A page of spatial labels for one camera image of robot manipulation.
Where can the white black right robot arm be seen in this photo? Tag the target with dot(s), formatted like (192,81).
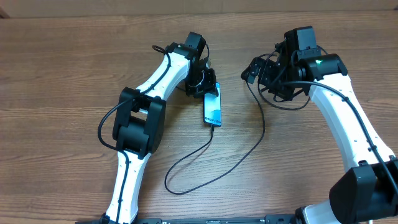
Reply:
(368,189)

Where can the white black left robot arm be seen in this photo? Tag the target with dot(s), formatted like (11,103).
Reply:
(140,117)

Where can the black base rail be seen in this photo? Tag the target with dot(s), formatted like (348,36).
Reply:
(211,221)

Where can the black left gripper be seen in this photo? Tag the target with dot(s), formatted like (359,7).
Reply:
(209,85)

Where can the Samsung Galaxy smartphone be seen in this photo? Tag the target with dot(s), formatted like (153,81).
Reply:
(212,107)

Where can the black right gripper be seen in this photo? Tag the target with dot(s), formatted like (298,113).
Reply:
(267,70)

